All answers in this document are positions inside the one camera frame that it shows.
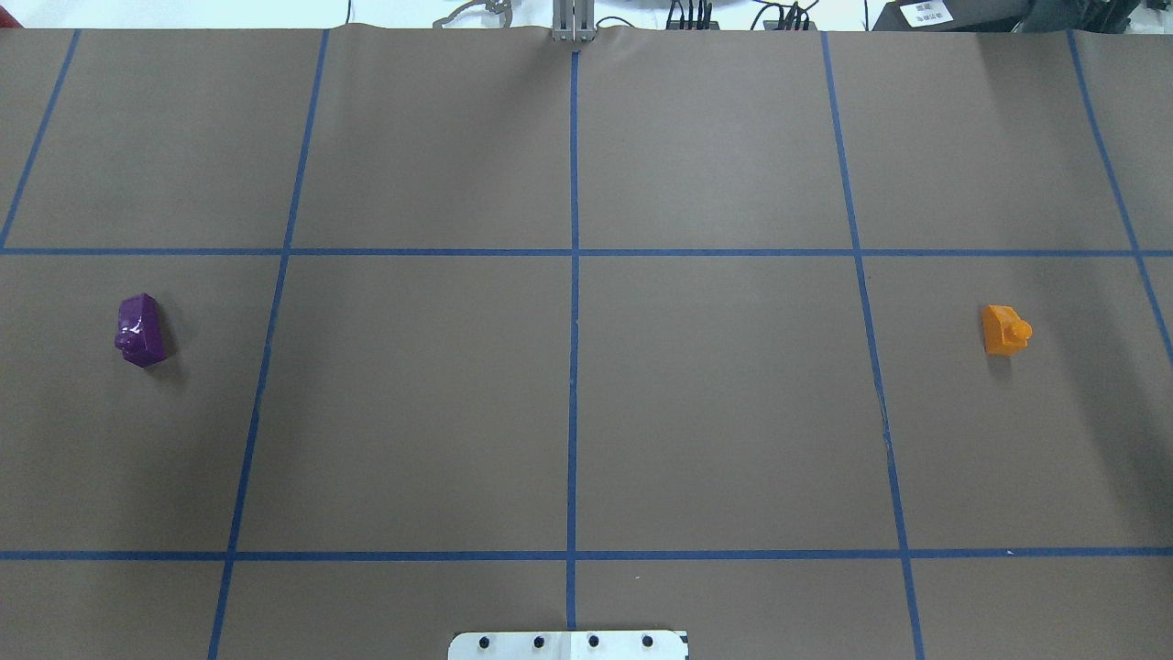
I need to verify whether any orange trapezoid block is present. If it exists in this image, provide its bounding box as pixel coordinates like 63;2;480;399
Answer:
981;304;1035;358

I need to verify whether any purple trapezoid block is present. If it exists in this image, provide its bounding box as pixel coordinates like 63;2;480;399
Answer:
114;293;167;369

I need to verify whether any white metal mounting plate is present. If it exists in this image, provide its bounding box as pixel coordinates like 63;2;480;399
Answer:
447;630;690;659

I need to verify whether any black box with label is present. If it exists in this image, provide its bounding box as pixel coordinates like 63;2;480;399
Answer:
872;0;1032;33

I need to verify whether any grey metal post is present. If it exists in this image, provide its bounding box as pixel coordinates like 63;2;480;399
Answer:
552;0;597;43

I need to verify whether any black cable bundle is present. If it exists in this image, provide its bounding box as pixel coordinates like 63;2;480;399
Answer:
665;0;716;30

